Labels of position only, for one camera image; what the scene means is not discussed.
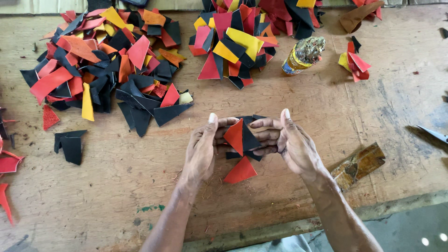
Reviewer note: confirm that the glue-crusted yellow bottle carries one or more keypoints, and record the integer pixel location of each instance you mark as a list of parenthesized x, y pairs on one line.
[(302, 56)]

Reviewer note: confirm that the person's right hand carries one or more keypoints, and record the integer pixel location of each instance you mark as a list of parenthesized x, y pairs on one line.
[(297, 150)]

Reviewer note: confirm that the small black leather scrap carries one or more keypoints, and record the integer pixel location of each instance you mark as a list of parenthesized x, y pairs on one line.
[(443, 33)]

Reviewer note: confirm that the person's left hand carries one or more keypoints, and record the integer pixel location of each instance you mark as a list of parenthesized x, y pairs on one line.
[(199, 154)]

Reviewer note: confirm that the red textured leather triangle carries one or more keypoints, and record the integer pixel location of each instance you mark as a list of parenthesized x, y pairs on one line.
[(49, 118)]

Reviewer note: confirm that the red leather scrap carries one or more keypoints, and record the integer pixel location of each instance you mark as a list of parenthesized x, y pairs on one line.
[(8, 163)]

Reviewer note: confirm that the black leather pieces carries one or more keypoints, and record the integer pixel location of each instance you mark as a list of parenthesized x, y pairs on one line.
[(71, 147)]

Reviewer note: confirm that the large heap of leather offcuts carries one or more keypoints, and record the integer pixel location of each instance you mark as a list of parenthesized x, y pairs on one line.
[(101, 66)]

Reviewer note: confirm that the person's grey clothing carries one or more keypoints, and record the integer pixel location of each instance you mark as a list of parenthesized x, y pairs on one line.
[(280, 245)]

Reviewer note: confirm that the metal scissors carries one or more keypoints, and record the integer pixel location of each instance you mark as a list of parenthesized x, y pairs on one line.
[(435, 133)]

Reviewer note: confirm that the heap of yellow-topped leather triangles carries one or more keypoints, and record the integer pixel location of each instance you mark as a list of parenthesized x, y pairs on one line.
[(234, 49)]

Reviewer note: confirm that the dark scraps with red trim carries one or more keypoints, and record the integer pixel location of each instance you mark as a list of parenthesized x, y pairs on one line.
[(3, 127)]

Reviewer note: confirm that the heap of dark red leather pieces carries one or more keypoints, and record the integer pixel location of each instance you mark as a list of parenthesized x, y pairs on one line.
[(294, 17)]

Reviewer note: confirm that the brown leather piece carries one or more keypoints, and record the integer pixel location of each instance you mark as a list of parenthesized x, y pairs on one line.
[(358, 16)]

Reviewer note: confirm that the joined red and black leather triangles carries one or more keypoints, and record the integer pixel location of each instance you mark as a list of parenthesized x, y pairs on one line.
[(240, 171)]

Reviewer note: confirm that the thin red leather strip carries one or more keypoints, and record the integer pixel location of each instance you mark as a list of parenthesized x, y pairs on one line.
[(5, 203)]

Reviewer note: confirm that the small cluster of leather scraps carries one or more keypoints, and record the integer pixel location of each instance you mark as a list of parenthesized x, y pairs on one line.
[(355, 64)]

